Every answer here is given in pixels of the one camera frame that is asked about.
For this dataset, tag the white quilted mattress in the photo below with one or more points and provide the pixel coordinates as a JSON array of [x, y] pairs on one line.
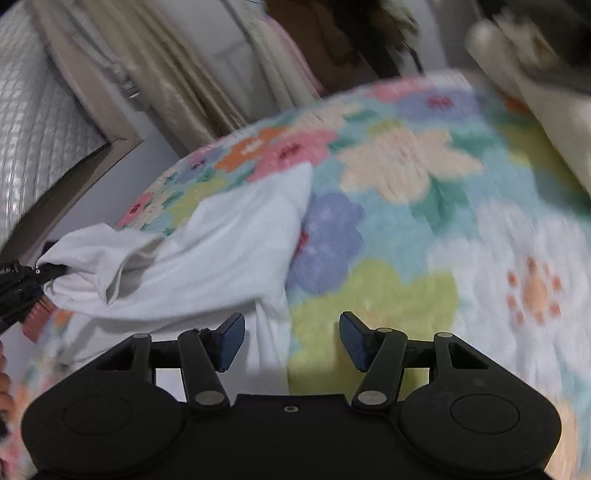
[[41, 115]]

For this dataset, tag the white panelled door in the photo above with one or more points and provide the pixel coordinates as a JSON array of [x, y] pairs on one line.
[[221, 41]]

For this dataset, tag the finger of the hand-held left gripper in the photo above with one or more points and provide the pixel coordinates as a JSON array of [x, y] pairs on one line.
[[16, 307], [21, 272]]

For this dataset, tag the floral fleece blanket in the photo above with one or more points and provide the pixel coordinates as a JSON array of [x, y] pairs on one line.
[[415, 230]]

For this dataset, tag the beige wooden frame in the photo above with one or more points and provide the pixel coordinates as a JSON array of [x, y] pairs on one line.
[[87, 99]]

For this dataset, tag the person's left hand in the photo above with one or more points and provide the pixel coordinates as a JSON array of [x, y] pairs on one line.
[[3, 390]]

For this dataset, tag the white shirt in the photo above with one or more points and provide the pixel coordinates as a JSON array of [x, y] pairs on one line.
[[207, 258]]

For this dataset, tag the dark hanging clothes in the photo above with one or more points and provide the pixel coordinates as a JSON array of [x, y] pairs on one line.
[[341, 41]]

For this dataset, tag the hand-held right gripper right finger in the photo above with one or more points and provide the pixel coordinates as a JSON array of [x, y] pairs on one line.
[[353, 340]]

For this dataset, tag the cream curtain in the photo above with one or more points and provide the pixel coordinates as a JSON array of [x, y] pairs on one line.
[[161, 83]]

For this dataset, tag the cream folded cloth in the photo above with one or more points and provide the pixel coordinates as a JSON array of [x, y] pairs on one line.
[[554, 110]]

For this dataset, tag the black and pink slipper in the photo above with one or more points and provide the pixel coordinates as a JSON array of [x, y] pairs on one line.
[[37, 321]]

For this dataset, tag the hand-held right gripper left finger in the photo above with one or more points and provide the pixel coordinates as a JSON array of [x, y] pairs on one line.
[[232, 341]]

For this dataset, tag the cream and pink hanging cloth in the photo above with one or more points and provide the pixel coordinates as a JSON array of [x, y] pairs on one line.
[[288, 69]]

